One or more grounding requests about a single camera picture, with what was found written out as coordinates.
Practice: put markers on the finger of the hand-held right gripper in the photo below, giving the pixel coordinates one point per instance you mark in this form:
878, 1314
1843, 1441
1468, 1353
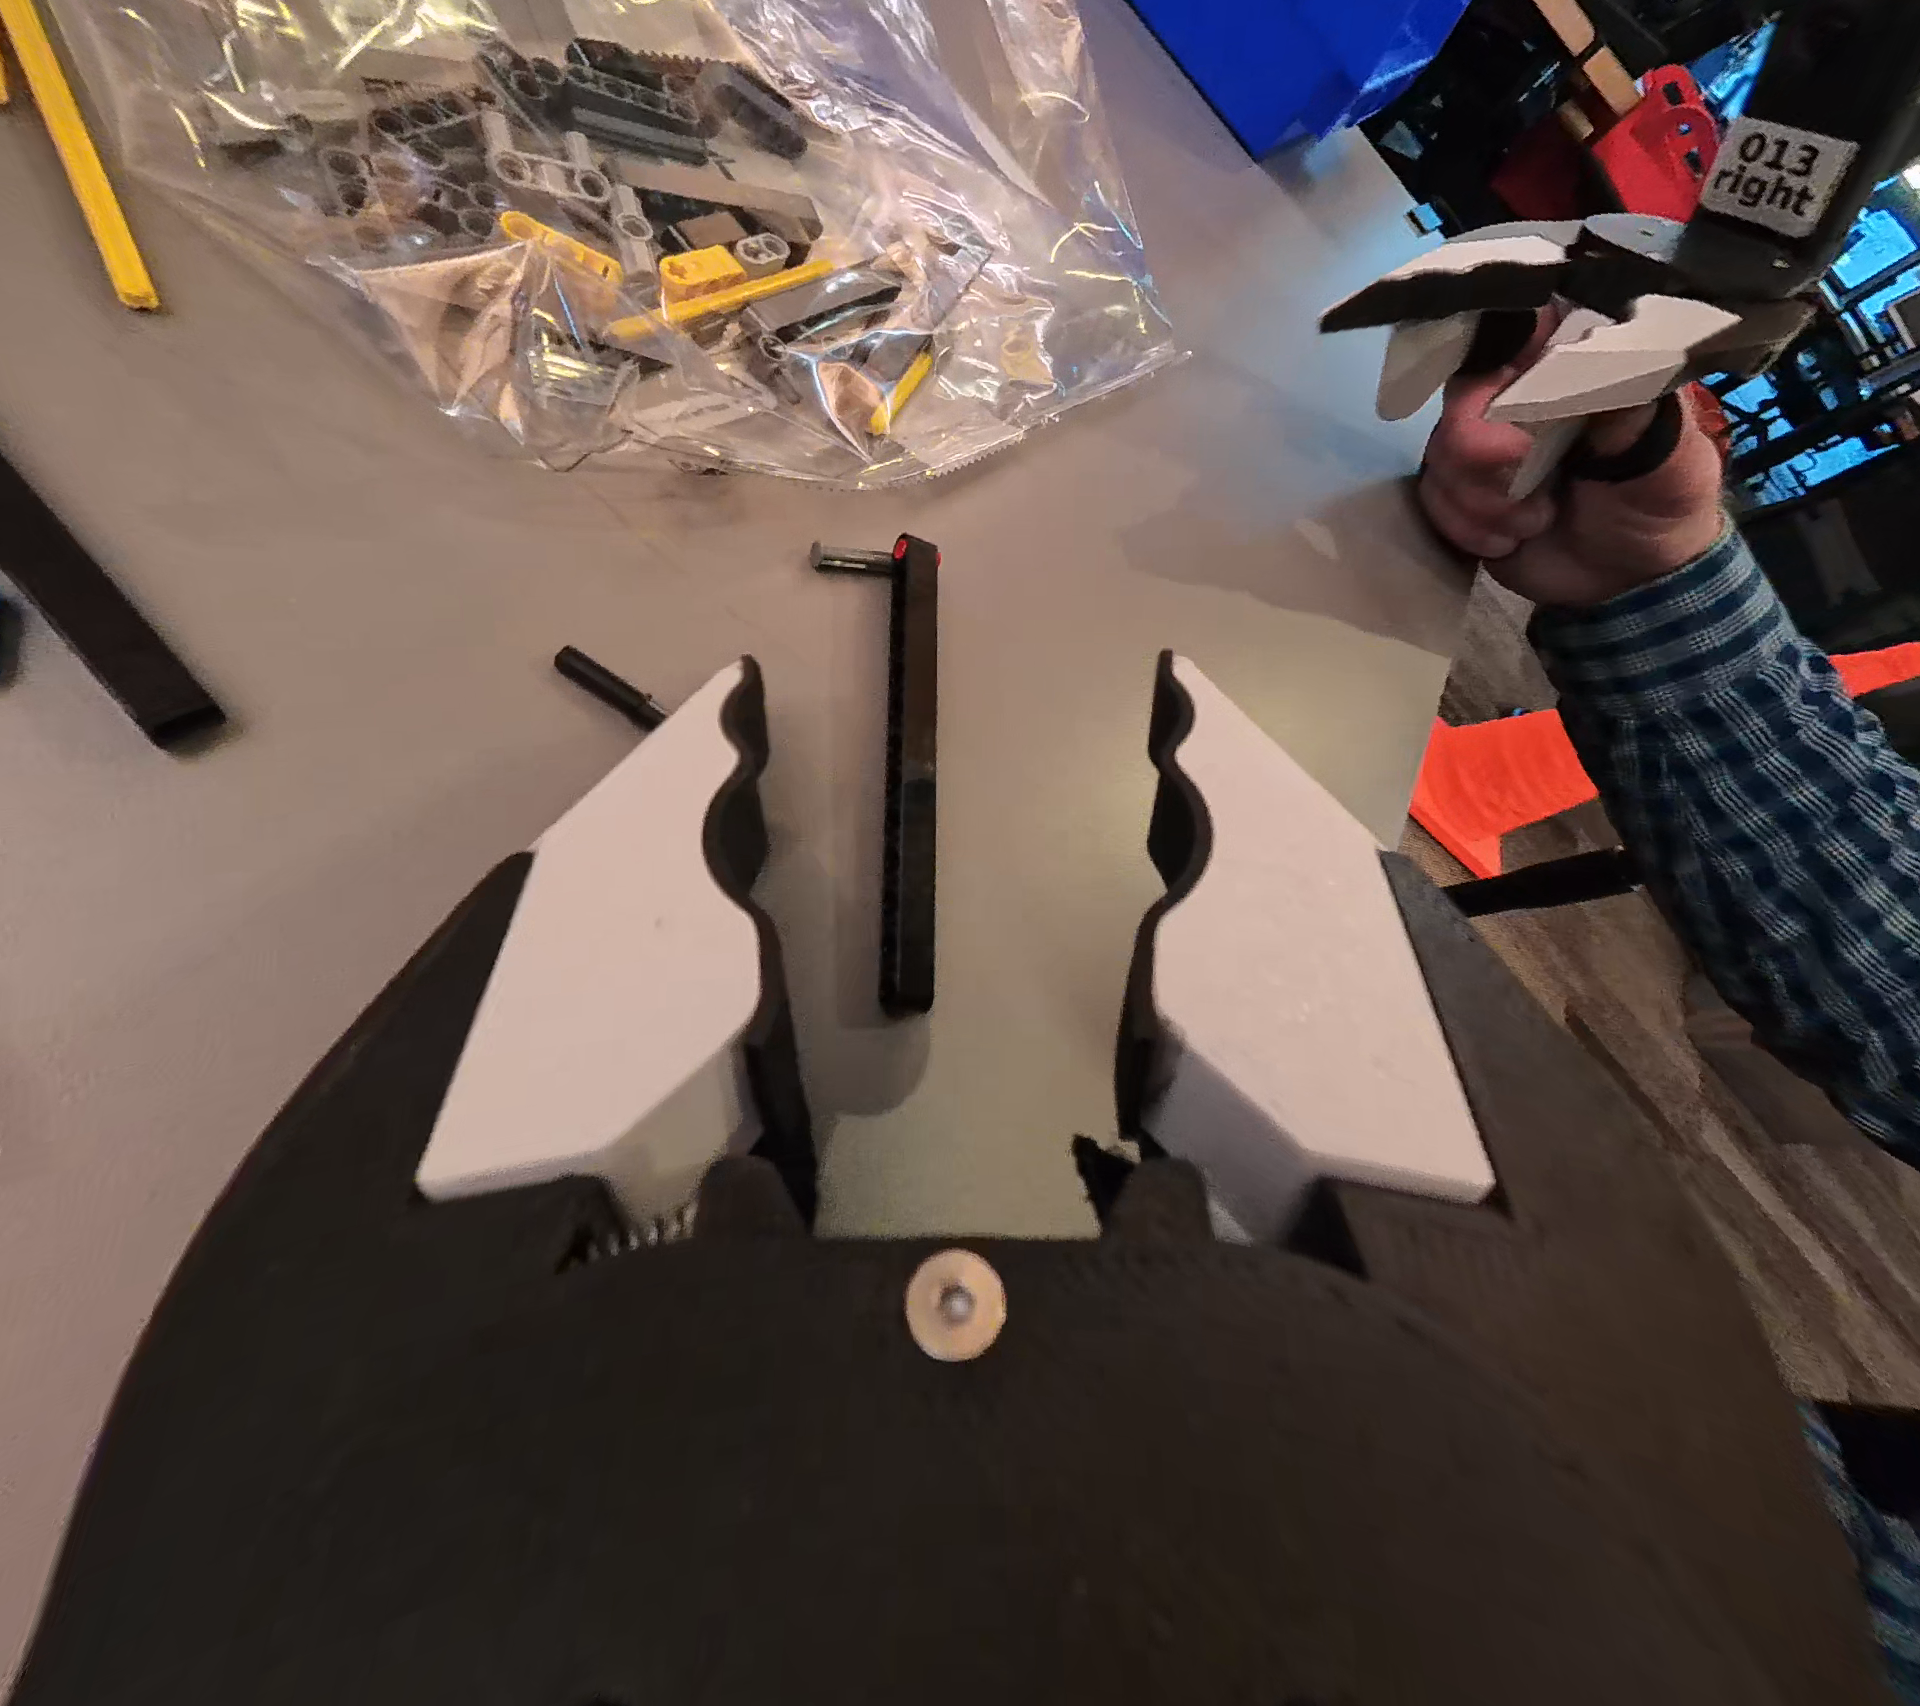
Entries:
1627, 347
1457, 265

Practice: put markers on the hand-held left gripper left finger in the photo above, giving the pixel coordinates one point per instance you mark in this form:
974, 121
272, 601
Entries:
602, 942

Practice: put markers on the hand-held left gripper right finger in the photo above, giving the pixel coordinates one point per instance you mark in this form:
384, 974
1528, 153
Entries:
1289, 971

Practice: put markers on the long black lego beam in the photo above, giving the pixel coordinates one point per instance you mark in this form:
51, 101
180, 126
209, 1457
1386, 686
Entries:
909, 777

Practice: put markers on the black lego pin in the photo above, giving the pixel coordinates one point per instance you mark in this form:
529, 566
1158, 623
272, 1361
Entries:
602, 678

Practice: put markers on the short black lego beam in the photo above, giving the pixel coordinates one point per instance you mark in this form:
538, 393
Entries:
90, 609

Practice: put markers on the clear bag of lego parts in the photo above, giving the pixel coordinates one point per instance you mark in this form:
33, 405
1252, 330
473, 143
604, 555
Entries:
450, 160

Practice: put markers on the long yellow lego beam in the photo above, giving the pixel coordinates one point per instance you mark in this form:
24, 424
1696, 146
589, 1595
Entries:
76, 146

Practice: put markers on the person's right hand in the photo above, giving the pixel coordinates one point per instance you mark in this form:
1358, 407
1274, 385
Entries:
1620, 534

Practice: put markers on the red plastic part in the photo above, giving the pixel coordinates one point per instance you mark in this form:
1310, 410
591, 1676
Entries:
1660, 146

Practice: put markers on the orange plastic object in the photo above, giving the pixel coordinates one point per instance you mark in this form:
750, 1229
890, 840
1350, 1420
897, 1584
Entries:
1502, 791

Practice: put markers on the blue plaid shirt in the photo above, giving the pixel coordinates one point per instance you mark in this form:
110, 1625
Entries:
1891, 1584

